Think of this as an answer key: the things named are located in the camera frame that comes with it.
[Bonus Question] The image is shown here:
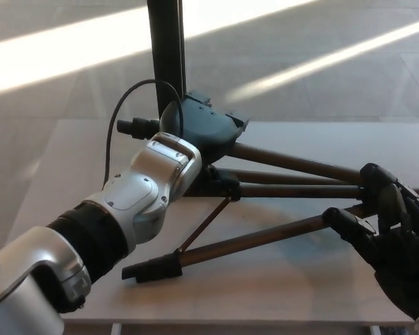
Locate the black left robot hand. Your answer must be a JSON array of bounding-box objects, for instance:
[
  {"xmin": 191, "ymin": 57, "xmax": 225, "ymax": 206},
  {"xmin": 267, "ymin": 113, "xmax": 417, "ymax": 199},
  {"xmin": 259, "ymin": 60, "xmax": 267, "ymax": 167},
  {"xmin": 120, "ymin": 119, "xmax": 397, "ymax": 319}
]
[{"xmin": 159, "ymin": 89, "xmax": 251, "ymax": 163}]

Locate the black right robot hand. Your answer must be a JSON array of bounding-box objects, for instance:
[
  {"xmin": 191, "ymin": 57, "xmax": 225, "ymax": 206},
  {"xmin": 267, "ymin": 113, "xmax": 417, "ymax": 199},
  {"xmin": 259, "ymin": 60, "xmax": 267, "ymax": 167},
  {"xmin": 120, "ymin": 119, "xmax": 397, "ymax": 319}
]
[{"xmin": 321, "ymin": 162, "xmax": 419, "ymax": 320}]

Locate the brown and black camera tripod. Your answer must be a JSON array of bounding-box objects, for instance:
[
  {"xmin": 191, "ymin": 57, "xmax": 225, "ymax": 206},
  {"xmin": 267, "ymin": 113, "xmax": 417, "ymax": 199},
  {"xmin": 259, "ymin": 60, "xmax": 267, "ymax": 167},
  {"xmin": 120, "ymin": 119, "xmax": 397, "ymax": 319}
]
[{"xmin": 117, "ymin": 117, "xmax": 419, "ymax": 284}]

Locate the black upright pole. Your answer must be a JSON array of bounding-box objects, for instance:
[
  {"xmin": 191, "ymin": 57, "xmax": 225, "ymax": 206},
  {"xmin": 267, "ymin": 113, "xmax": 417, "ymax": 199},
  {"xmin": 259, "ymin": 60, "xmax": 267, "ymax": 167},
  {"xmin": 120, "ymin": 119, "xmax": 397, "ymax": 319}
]
[{"xmin": 147, "ymin": 0, "xmax": 188, "ymax": 121}]

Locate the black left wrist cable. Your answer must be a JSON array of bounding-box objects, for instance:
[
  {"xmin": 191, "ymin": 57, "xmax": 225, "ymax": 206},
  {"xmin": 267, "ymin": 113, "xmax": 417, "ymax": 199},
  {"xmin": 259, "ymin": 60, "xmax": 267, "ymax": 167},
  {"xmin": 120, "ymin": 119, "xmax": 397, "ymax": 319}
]
[{"xmin": 104, "ymin": 79, "xmax": 186, "ymax": 182}]

